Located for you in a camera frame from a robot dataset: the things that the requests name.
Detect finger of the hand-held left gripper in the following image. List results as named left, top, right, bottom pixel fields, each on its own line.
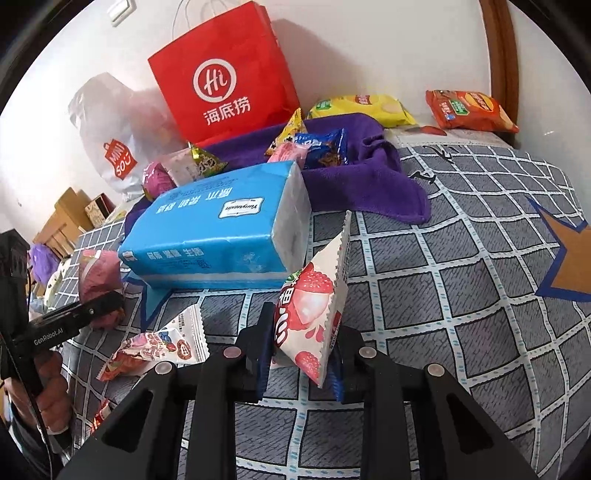
left=68, top=291, right=124, bottom=334

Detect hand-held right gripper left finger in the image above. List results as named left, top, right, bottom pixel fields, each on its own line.
left=58, top=302, right=278, bottom=480

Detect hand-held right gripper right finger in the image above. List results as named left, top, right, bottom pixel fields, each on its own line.
left=330, top=323, right=539, bottom=480

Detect dark pink snack packet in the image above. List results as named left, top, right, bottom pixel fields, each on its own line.
left=78, top=249, right=124, bottom=329

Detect white lychee snack packet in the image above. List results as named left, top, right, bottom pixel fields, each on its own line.
left=272, top=210, right=352, bottom=387

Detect blue cookie packet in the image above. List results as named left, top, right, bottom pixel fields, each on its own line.
left=294, top=128, right=349, bottom=169

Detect person's left forearm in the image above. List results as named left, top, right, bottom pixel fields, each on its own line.
left=0, top=406, right=70, bottom=480

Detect person's left hand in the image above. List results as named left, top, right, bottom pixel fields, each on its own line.
left=8, top=350, right=77, bottom=437

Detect white strawberry-print snack packet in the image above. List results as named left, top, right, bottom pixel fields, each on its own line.
left=96, top=305, right=211, bottom=382

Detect lilac bag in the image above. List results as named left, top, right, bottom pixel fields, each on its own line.
left=28, top=244, right=61, bottom=284

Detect cardboard boxes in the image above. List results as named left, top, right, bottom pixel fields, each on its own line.
left=32, top=187, right=93, bottom=258

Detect patterned box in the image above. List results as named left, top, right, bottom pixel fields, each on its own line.
left=84, top=194, right=116, bottom=227

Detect red snack packet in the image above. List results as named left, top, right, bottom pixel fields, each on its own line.
left=90, top=399, right=112, bottom=435

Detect blue tissue pack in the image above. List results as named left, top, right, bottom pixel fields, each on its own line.
left=117, top=161, right=312, bottom=291

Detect magenta snack packet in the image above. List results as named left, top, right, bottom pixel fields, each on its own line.
left=142, top=161, right=178, bottom=201

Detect grey plaid bedsheet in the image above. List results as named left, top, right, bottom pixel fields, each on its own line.
left=60, top=134, right=591, bottom=480

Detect pale pink snack packet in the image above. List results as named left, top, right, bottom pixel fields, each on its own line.
left=161, top=150, right=204, bottom=188

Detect green triangular snack packet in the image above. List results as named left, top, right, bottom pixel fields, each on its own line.
left=187, top=143, right=228, bottom=178

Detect white plastic bag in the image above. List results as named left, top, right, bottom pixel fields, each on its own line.
left=68, top=72, right=185, bottom=201

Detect light pink snack packet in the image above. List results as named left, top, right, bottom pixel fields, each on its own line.
left=268, top=142, right=308, bottom=169

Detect purple towel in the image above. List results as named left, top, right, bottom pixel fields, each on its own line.
left=124, top=113, right=432, bottom=227

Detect yellow triangular snack packet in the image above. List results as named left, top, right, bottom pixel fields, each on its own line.
left=264, top=108, right=308, bottom=156

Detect yellow chip bag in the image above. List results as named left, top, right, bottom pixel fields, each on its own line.
left=308, top=93, right=417, bottom=128

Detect white fruit-print cloth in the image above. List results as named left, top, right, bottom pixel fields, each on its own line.
left=383, top=124, right=513, bottom=148

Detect red paper bag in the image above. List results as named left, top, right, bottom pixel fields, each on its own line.
left=148, top=0, right=301, bottom=146

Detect orange chip bag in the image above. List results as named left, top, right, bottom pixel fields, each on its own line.
left=426, top=89, right=520, bottom=134

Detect white wall switch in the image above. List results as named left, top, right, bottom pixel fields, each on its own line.
left=107, top=0, right=138, bottom=26

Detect wooden door frame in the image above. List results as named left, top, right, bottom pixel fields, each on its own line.
left=478, top=0, right=520, bottom=148

